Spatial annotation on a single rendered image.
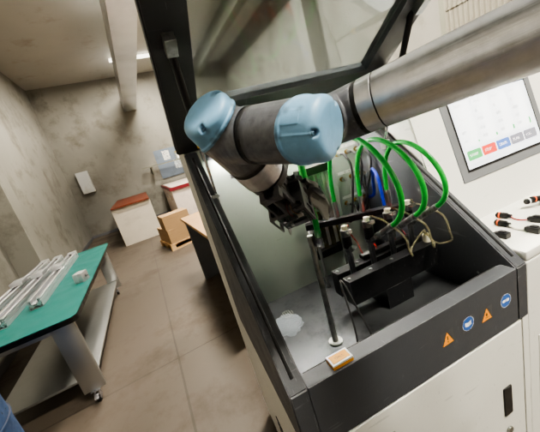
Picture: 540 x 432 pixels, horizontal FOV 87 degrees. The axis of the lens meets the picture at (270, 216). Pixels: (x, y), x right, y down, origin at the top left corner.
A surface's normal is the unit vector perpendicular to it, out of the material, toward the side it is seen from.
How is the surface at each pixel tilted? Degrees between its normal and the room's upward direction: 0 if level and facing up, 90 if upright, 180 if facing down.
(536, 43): 107
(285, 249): 90
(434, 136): 76
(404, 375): 90
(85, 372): 90
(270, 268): 90
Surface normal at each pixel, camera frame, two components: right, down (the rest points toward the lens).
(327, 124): 0.80, 0.10
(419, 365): 0.34, 0.16
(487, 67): -0.41, 0.69
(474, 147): 0.27, -0.07
